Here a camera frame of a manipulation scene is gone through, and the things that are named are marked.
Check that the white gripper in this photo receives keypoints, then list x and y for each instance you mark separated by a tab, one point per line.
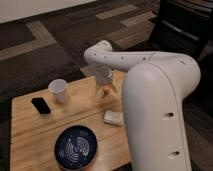
103	76

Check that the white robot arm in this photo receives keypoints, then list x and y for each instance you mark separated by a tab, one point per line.
153	90

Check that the white sponge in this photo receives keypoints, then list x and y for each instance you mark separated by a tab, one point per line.
115	118

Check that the white paper cup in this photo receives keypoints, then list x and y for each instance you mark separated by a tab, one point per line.
58	88

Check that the dark blue patterned bowl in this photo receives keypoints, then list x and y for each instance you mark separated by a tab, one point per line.
75	148

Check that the black smartphone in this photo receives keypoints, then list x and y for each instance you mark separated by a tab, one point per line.
41	105

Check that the black furniture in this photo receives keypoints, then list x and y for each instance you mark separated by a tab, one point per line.
183	26

